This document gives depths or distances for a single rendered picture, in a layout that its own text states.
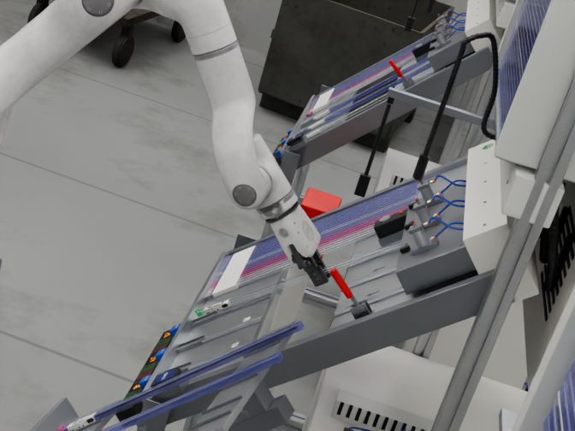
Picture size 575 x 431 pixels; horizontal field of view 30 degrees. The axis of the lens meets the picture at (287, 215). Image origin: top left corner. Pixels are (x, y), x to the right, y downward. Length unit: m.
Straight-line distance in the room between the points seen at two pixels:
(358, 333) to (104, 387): 1.56
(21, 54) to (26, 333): 1.53
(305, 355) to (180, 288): 2.04
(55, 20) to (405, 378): 1.16
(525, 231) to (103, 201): 2.88
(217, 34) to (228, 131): 0.18
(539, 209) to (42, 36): 0.98
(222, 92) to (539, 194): 0.66
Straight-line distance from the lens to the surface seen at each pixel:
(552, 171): 1.72
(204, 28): 2.02
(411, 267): 1.87
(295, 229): 2.12
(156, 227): 4.31
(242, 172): 2.02
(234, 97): 2.05
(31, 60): 2.12
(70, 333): 3.54
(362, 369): 2.55
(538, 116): 1.71
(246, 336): 2.11
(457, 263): 1.86
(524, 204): 1.73
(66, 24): 2.06
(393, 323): 1.87
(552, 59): 1.69
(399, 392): 2.52
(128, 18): 5.86
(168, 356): 2.17
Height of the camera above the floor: 1.90
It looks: 24 degrees down
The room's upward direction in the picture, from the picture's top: 17 degrees clockwise
